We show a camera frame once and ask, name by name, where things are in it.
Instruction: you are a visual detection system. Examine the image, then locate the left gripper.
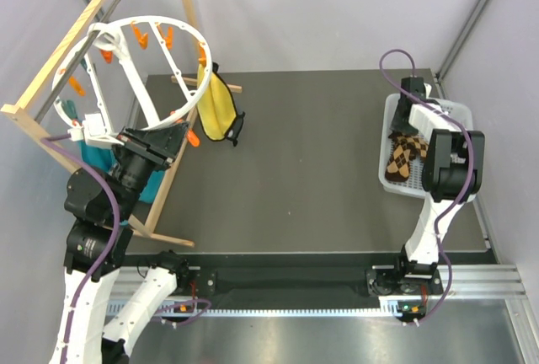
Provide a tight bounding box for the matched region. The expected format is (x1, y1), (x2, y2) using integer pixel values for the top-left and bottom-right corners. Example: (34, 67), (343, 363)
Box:
(114, 120), (192, 219)

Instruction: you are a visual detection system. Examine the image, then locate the brown argyle sock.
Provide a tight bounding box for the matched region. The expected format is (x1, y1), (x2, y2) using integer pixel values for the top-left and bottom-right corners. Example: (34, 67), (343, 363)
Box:
(384, 133), (429, 183)

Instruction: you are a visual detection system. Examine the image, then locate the white round clip hanger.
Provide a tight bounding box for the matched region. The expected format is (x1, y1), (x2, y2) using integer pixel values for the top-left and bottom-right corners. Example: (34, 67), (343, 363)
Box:
(51, 15), (213, 137)

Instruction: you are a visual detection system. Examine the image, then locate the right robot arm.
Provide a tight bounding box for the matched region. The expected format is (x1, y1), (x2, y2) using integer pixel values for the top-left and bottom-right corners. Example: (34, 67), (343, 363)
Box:
(385, 76), (485, 293)

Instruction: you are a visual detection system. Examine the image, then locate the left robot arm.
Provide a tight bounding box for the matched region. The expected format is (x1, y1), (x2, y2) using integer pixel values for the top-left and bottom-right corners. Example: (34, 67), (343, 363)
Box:
(42, 122), (191, 363)

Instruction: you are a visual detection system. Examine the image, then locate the yellow cloth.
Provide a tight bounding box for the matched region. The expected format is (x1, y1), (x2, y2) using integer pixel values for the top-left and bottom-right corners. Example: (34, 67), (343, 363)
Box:
(197, 62), (246, 147)

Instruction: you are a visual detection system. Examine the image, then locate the white plastic basket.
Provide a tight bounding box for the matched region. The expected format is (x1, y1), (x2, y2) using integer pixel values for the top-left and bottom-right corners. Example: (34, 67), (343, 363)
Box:
(378, 94), (473, 198)

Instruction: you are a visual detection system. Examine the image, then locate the teal cloth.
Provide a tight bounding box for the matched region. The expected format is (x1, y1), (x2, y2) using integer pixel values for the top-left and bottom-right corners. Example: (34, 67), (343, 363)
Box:
(62, 98), (165, 228)

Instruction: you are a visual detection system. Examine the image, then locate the orange clothespin on yellow cloth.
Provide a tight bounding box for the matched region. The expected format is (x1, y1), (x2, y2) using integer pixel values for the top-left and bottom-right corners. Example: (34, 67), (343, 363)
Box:
(198, 42), (207, 67)

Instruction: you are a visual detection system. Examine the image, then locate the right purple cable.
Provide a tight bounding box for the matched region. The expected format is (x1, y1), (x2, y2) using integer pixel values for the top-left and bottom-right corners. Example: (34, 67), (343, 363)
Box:
(378, 47), (475, 325)

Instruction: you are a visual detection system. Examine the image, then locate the purple cable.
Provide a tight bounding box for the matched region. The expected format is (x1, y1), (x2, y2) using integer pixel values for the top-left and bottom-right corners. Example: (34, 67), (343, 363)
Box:
(40, 134), (123, 363)
(378, 47), (475, 325)

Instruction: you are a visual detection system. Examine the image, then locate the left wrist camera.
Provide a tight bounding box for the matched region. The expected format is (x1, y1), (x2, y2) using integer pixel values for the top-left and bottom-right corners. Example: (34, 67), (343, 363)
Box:
(67, 113), (124, 149)

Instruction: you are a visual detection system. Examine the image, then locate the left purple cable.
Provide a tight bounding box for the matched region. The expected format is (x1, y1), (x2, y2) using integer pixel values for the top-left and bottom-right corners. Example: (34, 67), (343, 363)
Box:
(40, 134), (123, 363)

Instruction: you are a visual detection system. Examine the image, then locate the wooden drying rack frame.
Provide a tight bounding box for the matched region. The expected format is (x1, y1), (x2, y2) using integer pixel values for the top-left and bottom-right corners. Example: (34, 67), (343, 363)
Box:
(0, 0), (243, 248)

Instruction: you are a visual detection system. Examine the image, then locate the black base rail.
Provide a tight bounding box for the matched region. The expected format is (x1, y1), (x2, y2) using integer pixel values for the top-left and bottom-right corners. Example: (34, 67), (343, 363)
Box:
(138, 252), (447, 300)

